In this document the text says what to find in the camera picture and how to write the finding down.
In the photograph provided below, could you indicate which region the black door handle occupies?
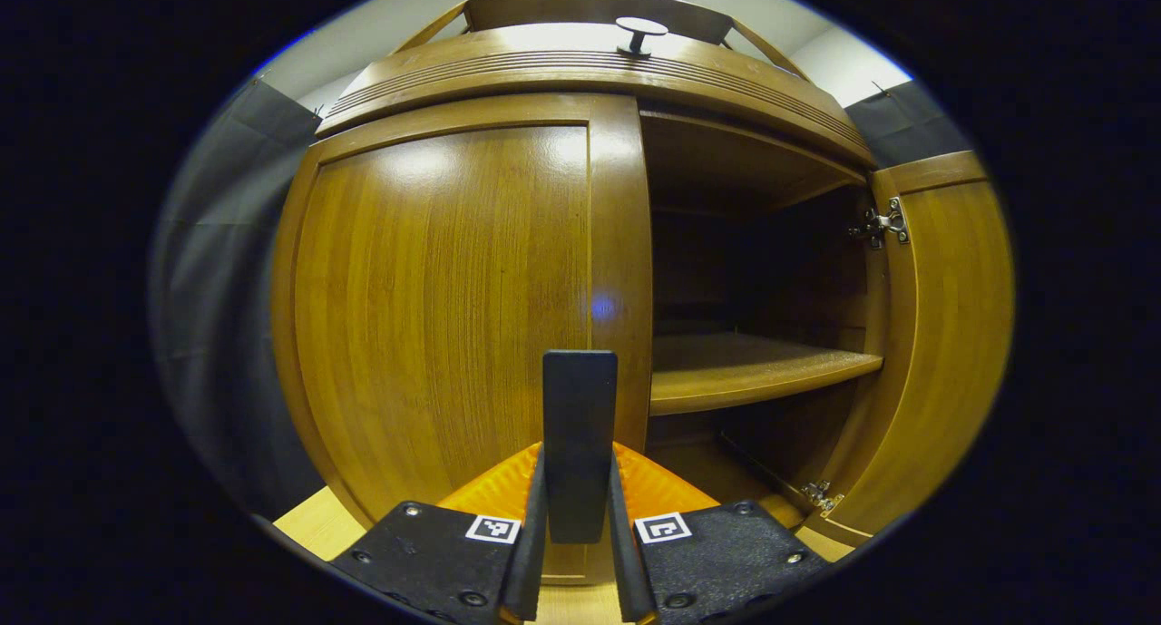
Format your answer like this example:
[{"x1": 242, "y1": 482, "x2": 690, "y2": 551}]
[{"x1": 542, "y1": 349, "x2": 619, "y2": 545}]

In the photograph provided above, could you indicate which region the wooden ribbed drawer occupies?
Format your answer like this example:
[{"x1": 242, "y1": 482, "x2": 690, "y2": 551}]
[{"x1": 315, "y1": 22, "x2": 878, "y2": 168}]

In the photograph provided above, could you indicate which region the black round drawer knob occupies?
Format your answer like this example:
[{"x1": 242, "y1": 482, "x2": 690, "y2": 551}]
[{"x1": 615, "y1": 16, "x2": 669, "y2": 59}]

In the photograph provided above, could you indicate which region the wooden inner shelf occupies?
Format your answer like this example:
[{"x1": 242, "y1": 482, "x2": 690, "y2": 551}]
[{"x1": 649, "y1": 332, "x2": 884, "y2": 417}]

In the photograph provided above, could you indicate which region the wooden shoe cabinet door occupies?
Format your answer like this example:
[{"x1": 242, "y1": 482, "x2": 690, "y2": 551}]
[
  {"x1": 812, "y1": 151, "x2": 1015, "y2": 546},
  {"x1": 270, "y1": 93, "x2": 654, "y2": 585}
]

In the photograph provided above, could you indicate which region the metal door hinge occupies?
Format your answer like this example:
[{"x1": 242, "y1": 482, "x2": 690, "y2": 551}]
[
  {"x1": 848, "y1": 197, "x2": 911, "y2": 249},
  {"x1": 798, "y1": 480, "x2": 844, "y2": 517}
]

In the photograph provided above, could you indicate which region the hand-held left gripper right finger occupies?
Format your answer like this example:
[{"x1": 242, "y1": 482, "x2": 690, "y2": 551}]
[{"x1": 608, "y1": 441, "x2": 831, "y2": 625}]

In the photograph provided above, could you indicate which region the wooden double-door shoe cabinet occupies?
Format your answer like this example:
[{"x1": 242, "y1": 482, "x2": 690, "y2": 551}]
[{"x1": 270, "y1": 0, "x2": 894, "y2": 585}]

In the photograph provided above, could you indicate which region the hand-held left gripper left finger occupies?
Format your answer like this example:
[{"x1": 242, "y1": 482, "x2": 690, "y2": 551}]
[{"x1": 328, "y1": 441, "x2": 548, "y2": 625}]

